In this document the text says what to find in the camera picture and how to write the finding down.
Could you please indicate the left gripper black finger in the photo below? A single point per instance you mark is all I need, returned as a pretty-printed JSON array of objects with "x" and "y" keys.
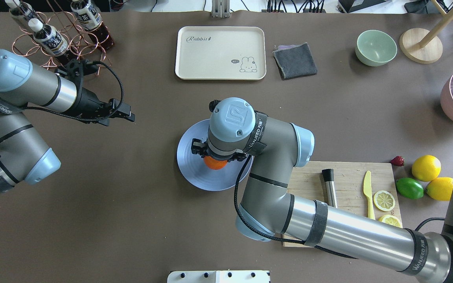
[{"x": 119, "y": 109}]

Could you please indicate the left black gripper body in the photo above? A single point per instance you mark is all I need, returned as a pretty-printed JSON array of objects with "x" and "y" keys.
[{"x": 86, "y": 101}]

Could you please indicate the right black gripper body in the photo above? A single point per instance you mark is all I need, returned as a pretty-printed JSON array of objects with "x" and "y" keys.
[{"x": 197, "y": 148}]

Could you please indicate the blue round plate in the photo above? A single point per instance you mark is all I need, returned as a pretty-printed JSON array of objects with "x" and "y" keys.
[{"x": 196, "y": 171}]

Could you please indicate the orange fruit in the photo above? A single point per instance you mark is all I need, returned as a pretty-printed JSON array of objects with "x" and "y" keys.
[{"x": 214, "y": 164}]

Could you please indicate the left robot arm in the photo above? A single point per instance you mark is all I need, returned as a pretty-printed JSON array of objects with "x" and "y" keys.
[{"x": 24, "y": 155}]

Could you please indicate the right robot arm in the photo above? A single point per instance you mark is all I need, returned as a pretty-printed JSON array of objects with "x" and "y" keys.
[{"x": 267, "y": 209}]

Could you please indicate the tea bottle front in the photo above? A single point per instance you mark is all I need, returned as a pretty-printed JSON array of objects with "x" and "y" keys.
[{"x": 51, "y": 41}]

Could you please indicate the tea bottle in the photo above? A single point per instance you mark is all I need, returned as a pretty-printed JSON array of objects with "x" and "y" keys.
[
  {"x": 51, "y": 41},
  {"x": 90, "y": 19},
  {"x": 22, "y": 13}
]

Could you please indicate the tea bottle right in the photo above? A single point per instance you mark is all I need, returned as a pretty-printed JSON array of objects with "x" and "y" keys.
[{"x": 90, "y": 19}]

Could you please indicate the cream rabbit tray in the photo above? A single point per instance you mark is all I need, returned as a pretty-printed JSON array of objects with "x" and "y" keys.
[{"x": 220, "y": 52}]

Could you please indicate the wooden cutting board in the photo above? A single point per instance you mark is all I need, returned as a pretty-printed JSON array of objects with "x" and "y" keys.
[{"x": 307, "y": 182}]

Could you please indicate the tea bottle left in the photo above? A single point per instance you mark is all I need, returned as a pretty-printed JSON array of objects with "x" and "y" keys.
[{"x": 22, "y": 13}]

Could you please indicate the grey folded cloth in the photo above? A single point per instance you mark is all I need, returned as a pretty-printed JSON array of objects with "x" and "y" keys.
[{"x": 295, "y": 60}]

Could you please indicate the steel muddler black tip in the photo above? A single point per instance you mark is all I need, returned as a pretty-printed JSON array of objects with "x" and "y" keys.
[{"x": 328, "y": 177}]

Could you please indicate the yellow plastic knife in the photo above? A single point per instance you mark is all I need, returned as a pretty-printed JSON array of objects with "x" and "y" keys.
[{"x": 367, "y": 191}]

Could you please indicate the lemon slice upper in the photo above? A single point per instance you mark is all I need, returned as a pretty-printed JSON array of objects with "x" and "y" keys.
[{"x": 384, "y": 200}]

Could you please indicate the red strawberry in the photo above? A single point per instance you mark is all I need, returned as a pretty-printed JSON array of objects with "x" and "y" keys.
[{"x": 398, "y": 161}]

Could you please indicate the green bowl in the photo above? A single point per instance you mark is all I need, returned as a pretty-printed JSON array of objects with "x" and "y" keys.
[{"x": 375, "y": 48}]

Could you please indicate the lemon half lower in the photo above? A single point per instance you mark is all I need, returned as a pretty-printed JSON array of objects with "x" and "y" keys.
[{"x": 391, "y": 219}]

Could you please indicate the green lime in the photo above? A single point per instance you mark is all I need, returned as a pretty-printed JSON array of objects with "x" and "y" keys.
[{"x": 409, "y": 188}]

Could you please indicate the yellow lemon upper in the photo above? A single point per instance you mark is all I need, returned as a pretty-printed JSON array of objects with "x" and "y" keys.
[{"x": 426, "y": 168}]

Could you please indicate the yellow lemon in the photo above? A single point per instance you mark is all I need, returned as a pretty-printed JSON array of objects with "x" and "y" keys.
[
  {"x": 426, "y": 168},
  {"x": 440, "y": 189}
]

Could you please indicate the wooden round stand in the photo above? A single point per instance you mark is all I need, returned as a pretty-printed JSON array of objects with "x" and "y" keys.
[{"x": 423, "y": 46}]

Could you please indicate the yellow lemon lower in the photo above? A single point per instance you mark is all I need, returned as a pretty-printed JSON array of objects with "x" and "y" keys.
[{"x": 440, "y": 189}]

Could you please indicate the copper wire bottle rack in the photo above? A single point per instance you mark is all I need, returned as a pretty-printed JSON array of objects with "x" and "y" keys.
[{"x": 60, "y": 16}]

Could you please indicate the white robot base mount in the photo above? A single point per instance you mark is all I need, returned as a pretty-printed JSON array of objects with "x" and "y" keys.
[{"x": 220, "y": 276}]

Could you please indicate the grey metal bracket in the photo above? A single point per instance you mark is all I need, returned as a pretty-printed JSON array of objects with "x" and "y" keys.
[{"x": 220, "y": 9}]

